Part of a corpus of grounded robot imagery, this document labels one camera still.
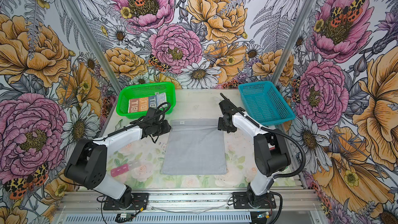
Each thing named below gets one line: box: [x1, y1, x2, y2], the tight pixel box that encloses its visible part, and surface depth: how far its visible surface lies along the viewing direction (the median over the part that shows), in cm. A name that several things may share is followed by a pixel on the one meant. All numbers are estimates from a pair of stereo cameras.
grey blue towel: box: [128, 92, 168, 114], surface depth 111 cm
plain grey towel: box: [161, 118, 227, 176], surface depth 93 cm
